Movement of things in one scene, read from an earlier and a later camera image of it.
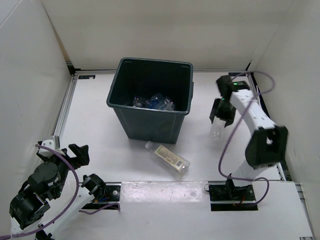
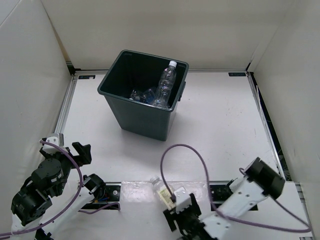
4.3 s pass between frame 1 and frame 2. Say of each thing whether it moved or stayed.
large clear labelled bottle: moved
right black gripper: moved
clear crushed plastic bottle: moved
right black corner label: stayed
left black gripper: stayed
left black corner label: stayed
